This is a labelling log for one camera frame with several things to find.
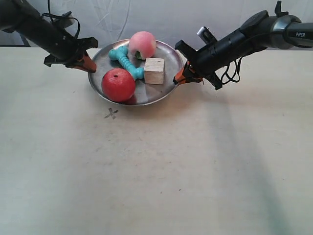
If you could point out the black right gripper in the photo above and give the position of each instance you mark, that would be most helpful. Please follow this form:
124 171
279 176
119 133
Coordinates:
204 62

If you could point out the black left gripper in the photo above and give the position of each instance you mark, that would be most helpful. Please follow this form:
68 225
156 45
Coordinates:
63 47

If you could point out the round metal plate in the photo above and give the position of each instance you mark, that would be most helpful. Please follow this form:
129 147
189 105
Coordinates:
145 94

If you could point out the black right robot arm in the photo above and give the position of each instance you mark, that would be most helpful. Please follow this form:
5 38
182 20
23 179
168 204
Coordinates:
281 31

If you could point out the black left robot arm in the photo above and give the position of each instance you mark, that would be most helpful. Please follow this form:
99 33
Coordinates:
15 14

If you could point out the wooden cube block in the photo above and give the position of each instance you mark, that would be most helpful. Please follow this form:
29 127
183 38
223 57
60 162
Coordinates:
154 71

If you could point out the teal rubber bone toy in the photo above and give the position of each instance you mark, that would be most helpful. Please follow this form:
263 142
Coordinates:
121 55

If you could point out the red ball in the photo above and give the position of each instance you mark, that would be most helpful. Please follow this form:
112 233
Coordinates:
118 85

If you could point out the pink peach toy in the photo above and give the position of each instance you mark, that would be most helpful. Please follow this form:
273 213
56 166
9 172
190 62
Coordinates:
142 45

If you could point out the white backdrop curtain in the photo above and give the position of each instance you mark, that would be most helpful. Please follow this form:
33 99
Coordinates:
168 20

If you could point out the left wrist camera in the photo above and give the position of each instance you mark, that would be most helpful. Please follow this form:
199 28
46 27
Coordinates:
65 21

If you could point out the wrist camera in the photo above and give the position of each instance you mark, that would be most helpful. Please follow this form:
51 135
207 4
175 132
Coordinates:
65 21
206 36

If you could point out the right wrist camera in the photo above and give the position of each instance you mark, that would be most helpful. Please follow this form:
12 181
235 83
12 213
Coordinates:
206 36

